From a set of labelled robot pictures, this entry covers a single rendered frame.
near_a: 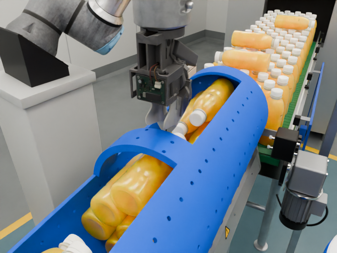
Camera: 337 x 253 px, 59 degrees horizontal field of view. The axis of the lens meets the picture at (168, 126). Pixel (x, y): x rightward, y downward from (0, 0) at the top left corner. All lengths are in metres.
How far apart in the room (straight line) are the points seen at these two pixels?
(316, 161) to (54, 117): 0.99
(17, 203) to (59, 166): 1.10
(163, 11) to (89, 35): 0.80
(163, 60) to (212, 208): 0.27
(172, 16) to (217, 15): 5.34
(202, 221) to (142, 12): 0.34
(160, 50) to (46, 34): 0.78
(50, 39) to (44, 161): 0.47
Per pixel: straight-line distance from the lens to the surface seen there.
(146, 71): 0.47
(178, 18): 0.46
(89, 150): 1.39
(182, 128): 0.78
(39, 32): 1.19
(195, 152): 0.55
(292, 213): 1.34
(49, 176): 1.32
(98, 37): 1.22
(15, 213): 2.32
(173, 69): 0.49
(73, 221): 0.66
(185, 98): 0.53
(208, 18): 5.90
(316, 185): 1.22
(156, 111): 0.56
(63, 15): 1.22
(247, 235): 2.02
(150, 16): 0.45
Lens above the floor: 1.54
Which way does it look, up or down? 32 degrees down
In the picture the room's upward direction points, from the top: straight up
